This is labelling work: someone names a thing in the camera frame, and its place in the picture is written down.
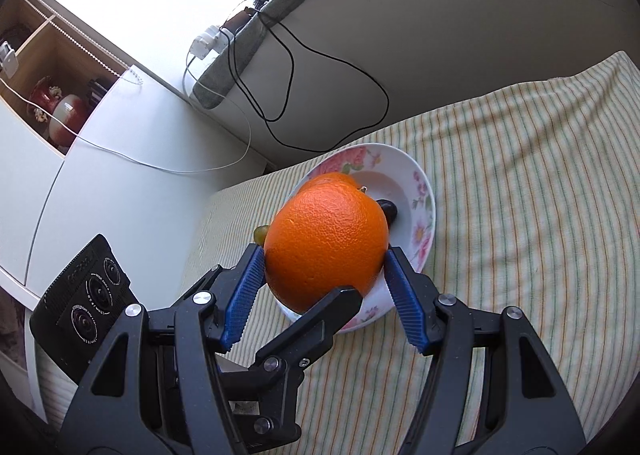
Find white beaded blind cord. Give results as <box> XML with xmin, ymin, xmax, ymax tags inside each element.
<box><xmin>15</xmin><ymin>0</ymin><xmax>146</xmax><ymax>86</ymax></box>

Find red and white vase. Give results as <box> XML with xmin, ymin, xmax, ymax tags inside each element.
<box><xmin>29</xmin><ymin>76</ymin><xmax>63</xmax><ymax>123</ymax></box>
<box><xmin>50</xmin><ymin>94</ymin><xmax>98</xmax><ymax>148</ymax></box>

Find floral white plate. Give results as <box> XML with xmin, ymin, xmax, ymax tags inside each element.
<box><xmin>272</xmin><ymin>144</ymin><xmax>437</xmax><ymax>334</ymax></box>

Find large orange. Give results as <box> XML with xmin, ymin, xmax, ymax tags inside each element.
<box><xmin>263</xmin><ymin>183</ymin><xmax>391</xmax><ymax>315</ymax></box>

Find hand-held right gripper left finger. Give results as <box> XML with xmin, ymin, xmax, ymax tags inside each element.
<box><xmin>57</xmin><ymin>243</ymin><xmax>266</xmax><ymax>455</ymax></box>

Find dark purple plum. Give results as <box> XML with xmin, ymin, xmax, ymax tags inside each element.
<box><xmin>376</xmin><ymin>199</ymin><xmax>400</xmax><ymax>226</ymax></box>

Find small orange mandarin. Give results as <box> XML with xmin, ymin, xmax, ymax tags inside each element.
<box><xmin>300</xmin><ymin>172</ymin><xmax>362</xmax><ymax>196</ymax></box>

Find dark ornament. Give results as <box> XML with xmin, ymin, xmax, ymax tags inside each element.
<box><xmin>87</xmin><ymin>77</ymin><xmax>118</xmax><ymax>106</ymax></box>

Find white power adapter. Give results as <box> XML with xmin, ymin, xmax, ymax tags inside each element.
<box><xmin>192</xmin><ymin>25</ymin><xmax>236</xmax><ymax>60</ymax></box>

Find white cable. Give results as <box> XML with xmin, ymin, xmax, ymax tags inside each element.
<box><xmin>0</xmin><ymin>42</ymin><xmax>252</xmax><ymax>174</ymax></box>

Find beige sofa with grey top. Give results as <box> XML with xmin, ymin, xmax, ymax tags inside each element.
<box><xmin>192</xmin><ymin>0</ymin><xmax>640</xmax><ymax>170</ymax></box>

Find white cabinet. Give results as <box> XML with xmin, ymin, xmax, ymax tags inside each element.
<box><xmin>0</xmin><ymin>60</ymin><xmax>266</xmax><ymax>411</ymax></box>

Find black power adapter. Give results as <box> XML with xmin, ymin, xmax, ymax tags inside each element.
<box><xmin>222</xmin><ymin>7</ymin><xmax>256</xmax><ymax>33</ymax></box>

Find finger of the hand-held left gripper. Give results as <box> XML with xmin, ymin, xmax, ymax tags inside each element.
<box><xmin>220</xmin><ymin>286</ymin><xmax>364</xmax><ymax>447</ymax></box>

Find wooden shelf niche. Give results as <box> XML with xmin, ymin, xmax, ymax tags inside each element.
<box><xmin>0</xmin><ymin>0</ymin><xmax>131</xmax><ymax>156</ymax></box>

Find black cable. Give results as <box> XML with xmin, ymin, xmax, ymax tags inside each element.
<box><xmin>227</xmin><ymin>0</ymin><xmax>391</xmax><ymax>153</ymax></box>

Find white charger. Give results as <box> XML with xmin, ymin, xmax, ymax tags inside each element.
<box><xmin>0</xmin><ymin>41</ymin><xmax>21</xmax><ymax>73</ymax></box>

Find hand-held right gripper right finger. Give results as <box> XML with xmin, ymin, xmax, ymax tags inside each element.
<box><xmin>383</xmin><ymin>246</ymin><xmax>587</xmax><ymax>455</ymax></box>

